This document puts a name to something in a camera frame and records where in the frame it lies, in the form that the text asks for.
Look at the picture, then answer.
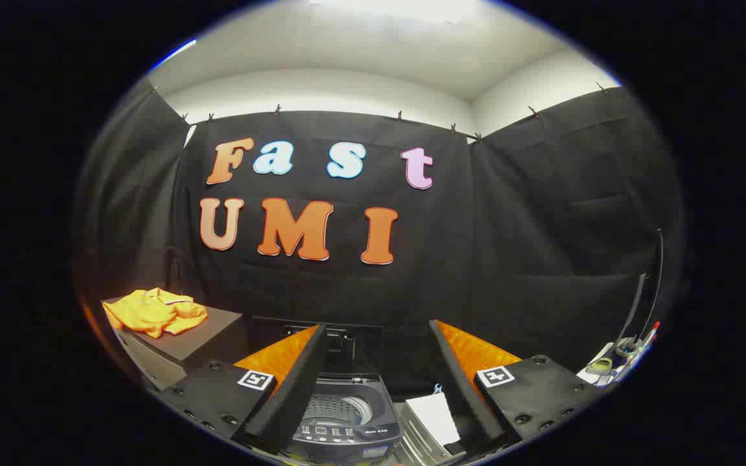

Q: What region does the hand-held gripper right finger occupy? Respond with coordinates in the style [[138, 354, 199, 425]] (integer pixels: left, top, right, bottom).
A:
[[428, 319, 607, 455]]

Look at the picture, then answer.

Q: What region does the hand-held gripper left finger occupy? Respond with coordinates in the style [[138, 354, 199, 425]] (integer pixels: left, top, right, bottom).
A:
[[153, 324, 327, 455]]

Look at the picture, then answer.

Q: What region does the transparent washing machine lid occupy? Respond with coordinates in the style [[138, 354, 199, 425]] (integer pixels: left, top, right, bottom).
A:
[[253, 317, 385, 377]]

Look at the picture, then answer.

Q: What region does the dark grey washing machine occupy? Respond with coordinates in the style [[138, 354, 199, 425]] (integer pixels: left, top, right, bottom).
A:
[[286, 374, 406, 464]]

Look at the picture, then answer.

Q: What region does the yellow polo shirt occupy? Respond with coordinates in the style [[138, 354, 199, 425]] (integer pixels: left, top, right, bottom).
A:
[[102, 288, 209, 339]]

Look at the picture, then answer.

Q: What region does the white paper sheet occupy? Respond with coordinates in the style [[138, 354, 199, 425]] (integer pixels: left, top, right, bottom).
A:
[[405, 393, 461, 447]]

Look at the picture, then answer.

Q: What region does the silver metal box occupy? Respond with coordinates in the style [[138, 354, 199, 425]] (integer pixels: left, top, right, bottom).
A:
[[394, 401, 471, 464]]

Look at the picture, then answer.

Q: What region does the grey box cabinet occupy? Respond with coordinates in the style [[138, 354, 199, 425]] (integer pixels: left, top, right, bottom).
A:
[[101, 296, 247, 391]]

